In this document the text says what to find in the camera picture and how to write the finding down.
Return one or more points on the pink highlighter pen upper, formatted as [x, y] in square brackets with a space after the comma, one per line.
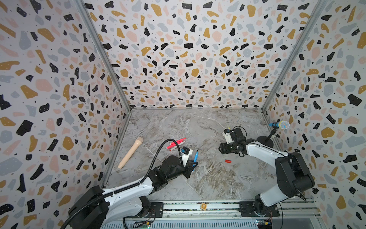
[178, 141]

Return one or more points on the pink highlighter pen lower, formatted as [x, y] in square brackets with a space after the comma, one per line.
[174, 146]

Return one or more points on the beige toy microphone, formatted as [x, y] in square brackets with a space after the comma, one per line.
[131, 151]

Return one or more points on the blue highlighter pen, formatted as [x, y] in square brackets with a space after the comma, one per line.
[195, 161]

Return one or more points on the small brown tag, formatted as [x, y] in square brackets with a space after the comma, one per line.
[203, 206]

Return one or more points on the blue toy microphone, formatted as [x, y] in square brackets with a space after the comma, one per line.
[281, 125]

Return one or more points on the pink highlighter pen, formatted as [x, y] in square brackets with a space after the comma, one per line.
[174, 146]
[178, 141]

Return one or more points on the aluminium corner post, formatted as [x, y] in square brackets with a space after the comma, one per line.
[318, 8]
[126, 116]

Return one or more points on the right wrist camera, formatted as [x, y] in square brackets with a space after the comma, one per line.
[233, 135]

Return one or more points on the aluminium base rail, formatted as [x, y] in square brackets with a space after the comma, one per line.
[293, 213]

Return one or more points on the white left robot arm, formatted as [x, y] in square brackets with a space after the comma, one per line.
[100, 206]

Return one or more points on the aluminium corner post left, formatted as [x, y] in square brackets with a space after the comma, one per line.
[126, 116]

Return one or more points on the aluminium corner post right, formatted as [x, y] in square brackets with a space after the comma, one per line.
[318, 8]

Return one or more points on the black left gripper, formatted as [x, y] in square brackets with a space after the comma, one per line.
[188, 168]

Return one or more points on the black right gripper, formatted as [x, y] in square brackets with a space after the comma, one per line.
[223, 149]

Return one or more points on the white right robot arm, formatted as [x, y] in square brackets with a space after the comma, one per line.
[293, 176]

